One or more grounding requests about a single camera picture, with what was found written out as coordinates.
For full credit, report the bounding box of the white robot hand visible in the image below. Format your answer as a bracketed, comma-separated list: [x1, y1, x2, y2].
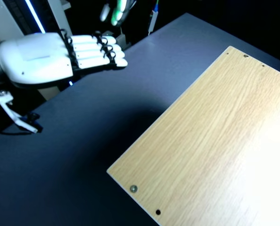
[0, 29, 129, 90]
[99, 0, 138, 27]

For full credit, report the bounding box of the grey table cloth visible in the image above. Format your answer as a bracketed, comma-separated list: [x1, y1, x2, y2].
[0, 13, 280, 226]

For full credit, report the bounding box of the white cable connector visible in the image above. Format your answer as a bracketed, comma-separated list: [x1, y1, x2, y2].
[147, 0, 160, 36]

